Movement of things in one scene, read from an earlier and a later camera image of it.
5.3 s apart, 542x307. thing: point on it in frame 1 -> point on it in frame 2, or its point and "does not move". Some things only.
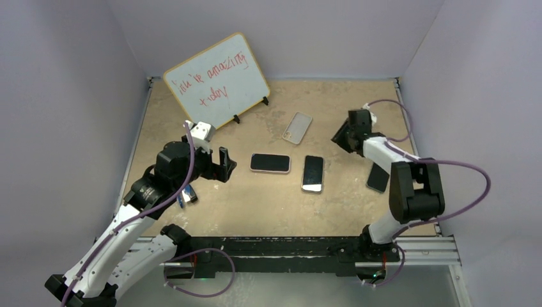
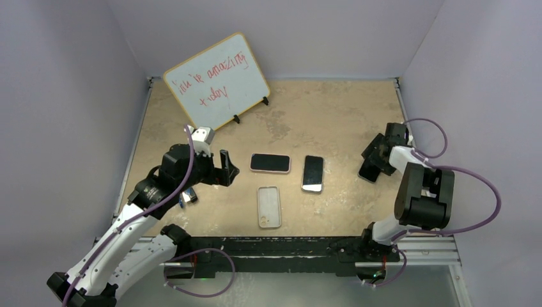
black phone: (378, 178) -> (369, 172)
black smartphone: (270, 162) does not move
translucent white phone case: (297, 128) -> (269, 207)
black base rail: (273, 254) does not move
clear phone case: (312, 178) does not move
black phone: (313, 173) does not move
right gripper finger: (343, 136) -> (377, 152)
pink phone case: (270, 162) does not move
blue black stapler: (188, 195) does not move
